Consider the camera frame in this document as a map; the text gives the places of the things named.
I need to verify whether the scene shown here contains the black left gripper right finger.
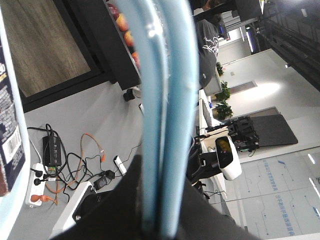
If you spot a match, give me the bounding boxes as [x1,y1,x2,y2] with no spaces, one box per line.
[175,178,258,240]

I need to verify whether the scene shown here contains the person in grey shirt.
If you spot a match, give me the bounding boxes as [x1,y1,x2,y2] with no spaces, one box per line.
[195,13,222,90]

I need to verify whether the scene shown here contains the light blue plastic basket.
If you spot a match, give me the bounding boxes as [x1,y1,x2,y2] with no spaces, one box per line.
[0,0,201,240]

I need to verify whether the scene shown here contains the white power strip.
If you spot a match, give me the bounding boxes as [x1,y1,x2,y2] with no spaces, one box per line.
[25,163,46,208]

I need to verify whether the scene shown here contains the black wooden produce stand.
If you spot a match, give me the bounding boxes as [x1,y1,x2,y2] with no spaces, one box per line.
[0,0,140,112]

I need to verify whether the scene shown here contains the dark blue Chocofello cookie box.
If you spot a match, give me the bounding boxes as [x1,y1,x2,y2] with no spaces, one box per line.
[0,49,25,197]

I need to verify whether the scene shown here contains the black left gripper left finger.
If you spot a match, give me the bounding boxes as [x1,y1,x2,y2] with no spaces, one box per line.
[52,154,143,240]

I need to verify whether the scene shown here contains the black power adapter brick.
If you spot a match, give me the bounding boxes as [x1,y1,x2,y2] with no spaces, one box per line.
[42,135,62,167]

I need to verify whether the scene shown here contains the orange network cable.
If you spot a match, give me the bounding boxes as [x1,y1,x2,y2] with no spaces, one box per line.
[31,133,108,206]

